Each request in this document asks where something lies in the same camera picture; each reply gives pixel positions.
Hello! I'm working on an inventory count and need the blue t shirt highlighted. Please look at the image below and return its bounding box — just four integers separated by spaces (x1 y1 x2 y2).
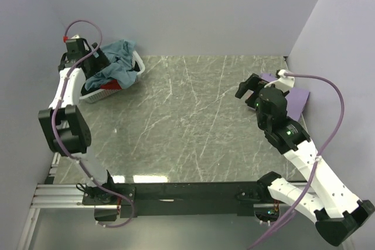
85 39 137 90

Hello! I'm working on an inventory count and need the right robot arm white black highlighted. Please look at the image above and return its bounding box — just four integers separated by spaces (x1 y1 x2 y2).
235 70 374 249

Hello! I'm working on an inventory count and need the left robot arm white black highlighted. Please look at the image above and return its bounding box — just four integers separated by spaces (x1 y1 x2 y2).
38 35 117 204

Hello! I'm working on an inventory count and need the red t shirt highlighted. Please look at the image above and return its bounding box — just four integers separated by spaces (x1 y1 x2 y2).
100 80 122 90

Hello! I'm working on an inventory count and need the white plastic laundry basket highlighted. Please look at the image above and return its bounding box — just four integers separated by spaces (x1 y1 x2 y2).
80 50 145 104

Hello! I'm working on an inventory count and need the folded purple t shirt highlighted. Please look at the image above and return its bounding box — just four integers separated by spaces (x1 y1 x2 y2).
261 73 310 121

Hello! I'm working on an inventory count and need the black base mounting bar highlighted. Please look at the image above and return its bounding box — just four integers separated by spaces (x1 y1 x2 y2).
76 181 274 222

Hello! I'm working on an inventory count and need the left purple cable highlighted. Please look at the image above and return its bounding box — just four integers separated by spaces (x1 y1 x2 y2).
51 20 136 230

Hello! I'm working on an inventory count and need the aluminium frame rail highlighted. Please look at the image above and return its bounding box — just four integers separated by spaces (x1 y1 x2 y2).
17 153 97 250

